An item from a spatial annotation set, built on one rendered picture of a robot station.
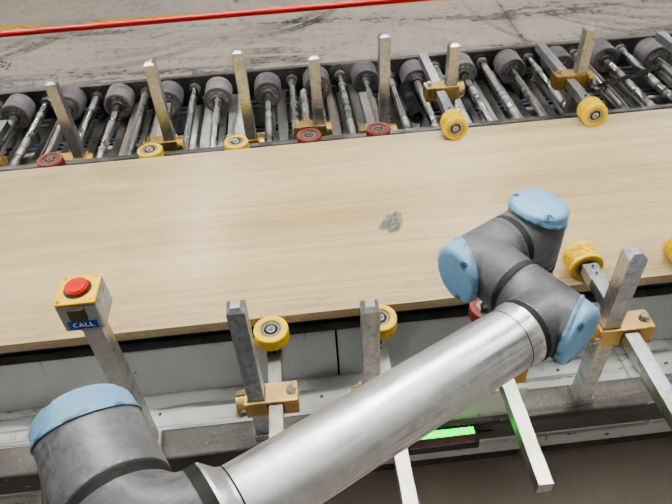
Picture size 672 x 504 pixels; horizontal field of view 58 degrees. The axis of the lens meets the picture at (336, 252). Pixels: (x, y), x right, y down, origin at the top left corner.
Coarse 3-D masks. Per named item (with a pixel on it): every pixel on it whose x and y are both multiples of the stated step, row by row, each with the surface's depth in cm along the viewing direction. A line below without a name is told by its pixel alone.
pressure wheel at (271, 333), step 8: (264, 320) 139; (272, 320) 139; (280, 320) 139; (256, 328) 137; (264, 328) 138; (272, 328) 136; (280, 328) 137; (288, 328) 138; (256, 336) 136; (264, 336) 135; (272, 336) 135; (280, 336) 135; (288, 336) 138; (264, 344) 135; (272, 344) 135; (280, 344) 136
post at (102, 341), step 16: (96, 336) 111; (112, 336) 115; (96, 352) 114; (112, 352) 114; (112, 368) 117; (128, 368) 122; (128, 384) 121; (144, 400) 131; (144, 416) 129; (160, 432) 140
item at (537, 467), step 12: (504, 384) 128; (504, 396) 128; (516, 396) 126; (516, 408) 124; (516, 420) 122; (528, 420) 122; (516, 432) 122; (528, 432) 120; (528, 444) 118; (528, 456) 116; (540, 456) 116; (528, 468) 117; (540, 468) 114; (540, 480) 112; (552, 480) 112
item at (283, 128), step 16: (352, 96) 249; (96, 112) 253; (208, 112) 245; (336, 112) 240; (352, 112) 243; (464, 112) 236; (560, 112) 235; (128, 128) 239; (208, 128) 236; (288, 128) 233; (336, 128) 231; (208, 144) 227
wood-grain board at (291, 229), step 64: (512, 128) 196; (576, 128) 194; (640, 128) 192; (0, 192) 183; (64, 192) 181; (128, 192) 180; (192, 192) 178; (256, 192) 177; (320, 192) 175; (384, 192) 174; (448, 192) 172; (512, 192) 171; (576, 192) 169; (640, 192) 168; (0, 256) 161; (64, 256) 160; (128, 256) 158; (192, 256) 157; (256, 256) 156; (320, 256) 155; (384, 256) 154; (0, 320) 144; (128, 320) 142; (192, 320) 141; (256, 320) 141
